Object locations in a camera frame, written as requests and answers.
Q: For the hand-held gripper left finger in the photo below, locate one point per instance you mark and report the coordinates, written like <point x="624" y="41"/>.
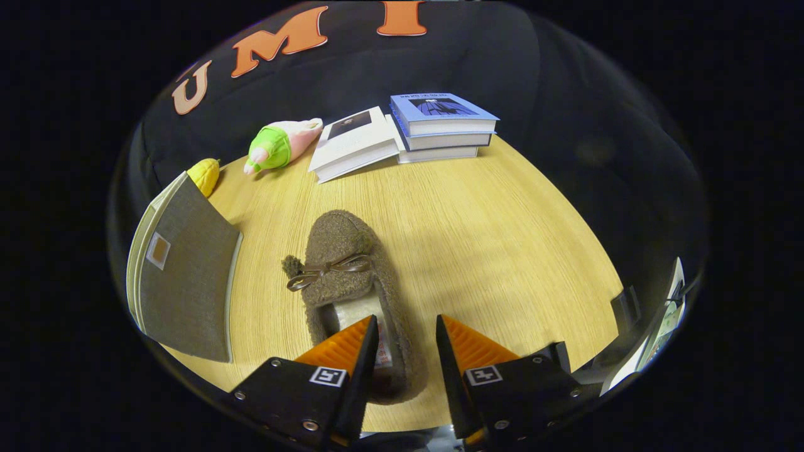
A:
<point x="364" y="376"/>

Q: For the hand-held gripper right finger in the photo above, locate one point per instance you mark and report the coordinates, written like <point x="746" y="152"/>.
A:
<point x="452" y="376"/>

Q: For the brown fuzzy shoe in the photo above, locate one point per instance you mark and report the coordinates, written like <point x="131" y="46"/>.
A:
<point x="339" y="245"/>

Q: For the beige grey fabric storage box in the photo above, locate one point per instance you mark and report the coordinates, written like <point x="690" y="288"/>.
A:
<point x="188" y="263"/>

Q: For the white printed sheet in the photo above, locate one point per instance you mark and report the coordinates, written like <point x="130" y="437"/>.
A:
<point x="666" y="326"/>

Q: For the white book with portrait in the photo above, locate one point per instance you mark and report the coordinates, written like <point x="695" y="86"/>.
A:
<point x="358" y="144"/>

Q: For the green pink plush toy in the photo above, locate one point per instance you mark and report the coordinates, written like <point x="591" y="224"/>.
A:
<point x="273" y="147"/>

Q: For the yellow round plush toy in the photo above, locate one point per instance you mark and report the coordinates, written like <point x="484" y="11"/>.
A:
<point x="204" y="176"/>

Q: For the blue book with figure cover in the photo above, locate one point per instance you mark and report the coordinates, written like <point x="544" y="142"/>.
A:
<point x="440" y="107"/>

